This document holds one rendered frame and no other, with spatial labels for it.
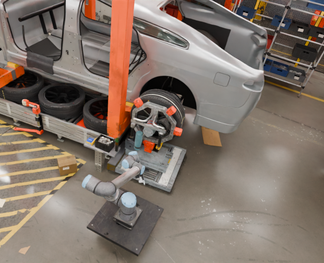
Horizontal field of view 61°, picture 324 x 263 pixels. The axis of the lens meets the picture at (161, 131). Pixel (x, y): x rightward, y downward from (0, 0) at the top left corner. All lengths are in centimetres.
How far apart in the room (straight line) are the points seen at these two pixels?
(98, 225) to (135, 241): 41
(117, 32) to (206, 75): 112
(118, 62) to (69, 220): 186
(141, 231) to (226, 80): 190
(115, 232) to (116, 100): 143
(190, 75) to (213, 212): 174
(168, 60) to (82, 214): 206
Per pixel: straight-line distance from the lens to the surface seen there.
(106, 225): 303
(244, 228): 375
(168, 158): 392
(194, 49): 323
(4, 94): 463
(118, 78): 305
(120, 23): 280
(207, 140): 463
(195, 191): 383
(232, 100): 338
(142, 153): 382
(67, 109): 415
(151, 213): 314
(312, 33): 658
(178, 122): 327
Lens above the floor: 292
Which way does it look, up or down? 40 degrees down
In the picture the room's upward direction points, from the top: 12 degrees clockwise
